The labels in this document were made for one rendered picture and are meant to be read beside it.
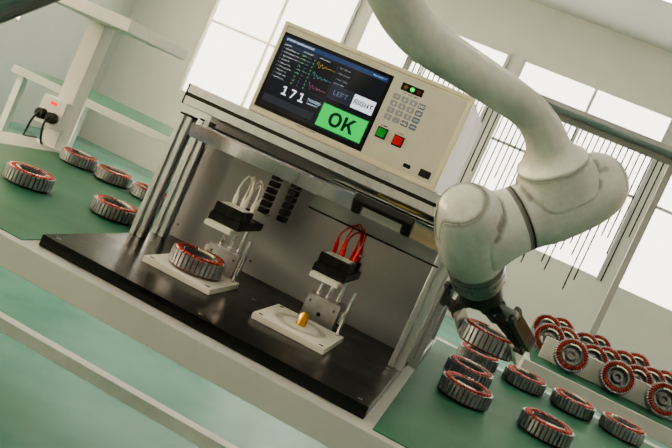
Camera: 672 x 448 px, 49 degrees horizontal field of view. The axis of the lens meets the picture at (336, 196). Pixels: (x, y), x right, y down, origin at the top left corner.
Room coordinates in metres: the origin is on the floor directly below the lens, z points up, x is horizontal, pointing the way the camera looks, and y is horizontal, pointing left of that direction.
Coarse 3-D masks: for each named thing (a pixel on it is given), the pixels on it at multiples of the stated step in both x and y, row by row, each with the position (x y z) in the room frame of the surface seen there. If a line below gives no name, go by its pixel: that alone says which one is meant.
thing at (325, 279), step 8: (320, 256) 1.45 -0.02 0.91; (328, 256) 1.44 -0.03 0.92; (336, 256) 1.46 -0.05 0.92; (320, 264) 1.44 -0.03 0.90; (328, 264) 1.44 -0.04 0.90; (336, 264) 1.44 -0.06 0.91; (344, 264) 1.43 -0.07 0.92; (352, 264) 1.46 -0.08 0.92; (312, 272) 1.42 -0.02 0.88; (320, 272) 1.44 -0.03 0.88; (328, 272) 1.44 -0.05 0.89; (336, 272) 1.43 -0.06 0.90; (344, 272) 1.43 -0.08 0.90; (352, 272) 1.49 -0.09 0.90; (360, 272) 1.56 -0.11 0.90; (320, 280) 1.42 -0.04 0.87; (328, 280) 1.41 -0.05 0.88; (336, 280) 1.43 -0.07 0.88; (344, 280) 1.43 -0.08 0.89; (352, 280) 1.51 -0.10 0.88; (320, 288) 1.54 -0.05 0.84; (344, 288) 1.53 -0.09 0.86; (328, 296) 1.53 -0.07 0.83
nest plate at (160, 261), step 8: (144, 256) 1.40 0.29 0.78; (152, 256) 1.41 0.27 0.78; (160, 256) 1.44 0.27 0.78; (152, 264) 1.39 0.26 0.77; (160, 264) 1.39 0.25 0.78; (168, 264) 1.41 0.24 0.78; (168, 272) 1.38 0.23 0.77; (176, 272) 1.38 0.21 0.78; (184, 272) 1.40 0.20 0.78; (184, 280) 1.37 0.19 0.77; (192, 280) 1.37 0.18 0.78; (200, 280) 1.39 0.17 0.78; (208, 280) 1.42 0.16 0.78; (216, 280) 1.45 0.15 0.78; (224, 280) 1.48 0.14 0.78; (232, 280) 1.51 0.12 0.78; (200, 288) 1.37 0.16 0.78; (208, 288) 1.36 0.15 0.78; (216, 288) 1.39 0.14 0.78; (224, 288) 1.43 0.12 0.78; (232, 288) 1.48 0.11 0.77
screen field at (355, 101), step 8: (336, 88) 1.56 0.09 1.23; (328, 96) 1.56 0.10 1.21; (336, 96) 1.56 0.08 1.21; (344, 96) 1.55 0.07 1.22; (352, 96) 1.55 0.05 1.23; (360, 96) 1.55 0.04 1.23; (344, 104) 1.55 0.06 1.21; (352, 104) 1.55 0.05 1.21; (360, 104) 1.54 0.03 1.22; (368, 104) 1.54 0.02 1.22; (368, 112) 1.54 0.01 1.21
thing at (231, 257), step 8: (208, 248) 1.58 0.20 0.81; (216, 248) 1.57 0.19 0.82; (224, 248) 1.57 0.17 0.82; (232, 248) 1.61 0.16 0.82; (224, 256) 1.57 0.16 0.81; (232, 256) 1.56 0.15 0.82; (240, 256) 1.56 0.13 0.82; (232, 264) 1.56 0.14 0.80; (224, 272) 1.56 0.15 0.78; (232, 272) 1.56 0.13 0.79; (240, 272) 1.60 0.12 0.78
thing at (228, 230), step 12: (216, 204) 1.50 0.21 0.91; (228, 204) 1.51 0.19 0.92; (216, 216) 1.50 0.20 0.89; (228, 216) 1.49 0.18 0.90; (240, 216) 1.49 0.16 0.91; (252, 216) 1.54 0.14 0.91; (216, 228) 1.47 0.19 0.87; (228, 228) 1.48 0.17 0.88; (240, 228) 1.50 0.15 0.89; (252, 228) 1.57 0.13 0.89; (240, 252) 1.58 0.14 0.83
